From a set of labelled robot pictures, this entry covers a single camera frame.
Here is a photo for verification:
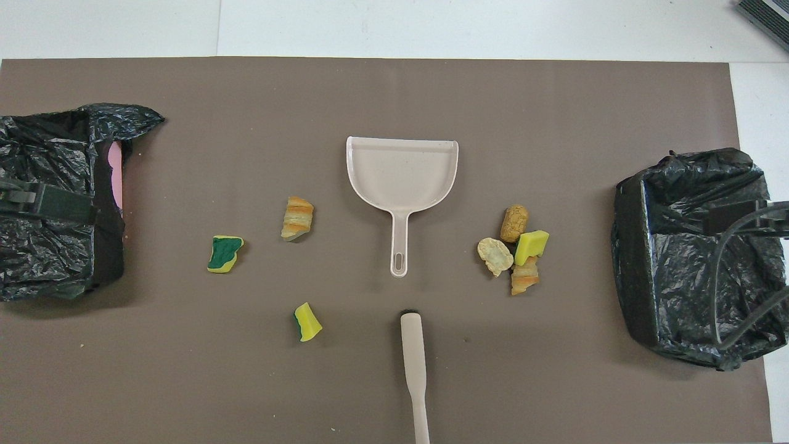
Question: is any orange striped croissant piece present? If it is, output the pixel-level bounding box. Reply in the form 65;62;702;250
510;256;540;296

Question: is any black trash bag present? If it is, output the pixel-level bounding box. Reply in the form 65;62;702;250
0;103;166;302

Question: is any tan croissant piece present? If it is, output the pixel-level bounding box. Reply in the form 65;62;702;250
281;196;314;242

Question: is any pink plastic bin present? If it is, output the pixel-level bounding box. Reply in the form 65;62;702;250
106;141;124;213

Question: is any pale bread slice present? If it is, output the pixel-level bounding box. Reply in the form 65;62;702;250
477;237;515;278

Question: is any brown table mat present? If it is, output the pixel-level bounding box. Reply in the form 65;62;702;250
0;57;772;444

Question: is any beige hand brush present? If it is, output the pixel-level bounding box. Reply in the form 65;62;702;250
399;310;430;444

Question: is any black bag-lined bin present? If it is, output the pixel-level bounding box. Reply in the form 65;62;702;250
611;147;789;371

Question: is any beige plastic dustpan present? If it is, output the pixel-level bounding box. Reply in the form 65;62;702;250
346;136;460;278

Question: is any yellow wedge sponge piece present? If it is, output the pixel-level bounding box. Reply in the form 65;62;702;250
294;302;323;342

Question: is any green and yellow sponge piece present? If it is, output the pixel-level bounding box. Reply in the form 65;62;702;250
207;236;245;274

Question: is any yellow sponge block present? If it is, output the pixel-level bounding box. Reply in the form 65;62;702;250
514;230;550;266

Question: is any brown bread roll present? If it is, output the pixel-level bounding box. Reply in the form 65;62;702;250
500;205;529;244

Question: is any dark ribbed vent panel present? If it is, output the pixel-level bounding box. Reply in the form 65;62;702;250
737;0;789;53

